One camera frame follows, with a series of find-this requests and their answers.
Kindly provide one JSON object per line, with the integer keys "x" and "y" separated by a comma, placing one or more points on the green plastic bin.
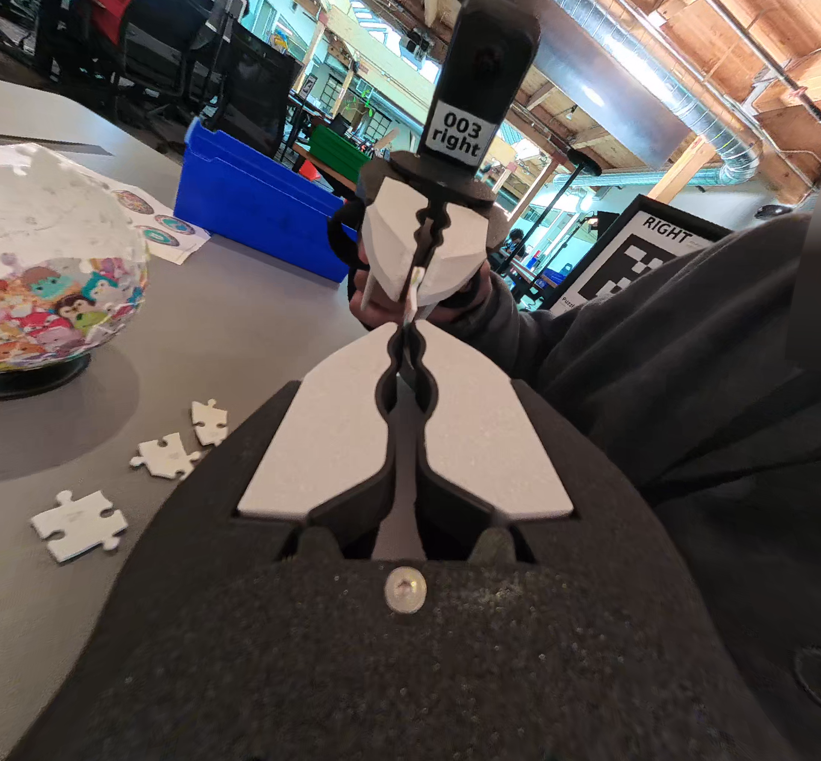
{"x": 340, "y": 152}

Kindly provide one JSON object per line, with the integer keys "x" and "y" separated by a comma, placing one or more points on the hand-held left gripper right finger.
{"x": 494, "y": 453}

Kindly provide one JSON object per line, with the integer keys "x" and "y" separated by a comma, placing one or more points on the silver ventilation duct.
{"x": 642, "y": 69}

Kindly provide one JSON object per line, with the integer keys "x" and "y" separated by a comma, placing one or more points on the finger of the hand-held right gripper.
{"x": 391, "y": 242}
{"x": 462, "y": 248}

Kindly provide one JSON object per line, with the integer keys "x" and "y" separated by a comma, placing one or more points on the black ball stand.
{"x": 39, "y": 380}

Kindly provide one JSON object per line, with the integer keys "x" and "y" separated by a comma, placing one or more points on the white puzzle leaflet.
{"x": 160, "y": 229}

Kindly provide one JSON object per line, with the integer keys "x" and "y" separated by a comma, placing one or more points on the single white puzzle piece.
{"x": 413, "y": 293}

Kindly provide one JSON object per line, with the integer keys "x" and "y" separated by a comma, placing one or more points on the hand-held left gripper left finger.
{"x": 321, "y": 453}

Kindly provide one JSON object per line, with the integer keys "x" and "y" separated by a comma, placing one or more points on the colourful puzzle ball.
{"x": 64, "y": 274}

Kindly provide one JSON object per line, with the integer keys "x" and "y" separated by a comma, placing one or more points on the black framed marker sign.
{"x": 635, "y": 255}

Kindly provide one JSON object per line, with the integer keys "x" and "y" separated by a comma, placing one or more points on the person's right hand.
{"x": 366, "y": 310}

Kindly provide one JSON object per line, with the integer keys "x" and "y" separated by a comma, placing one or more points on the row of white puzzle pieces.
{"x": 80, "y": 524}

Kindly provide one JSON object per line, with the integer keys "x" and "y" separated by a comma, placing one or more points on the blue plastic bin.
{"x": 257, "y": 197}

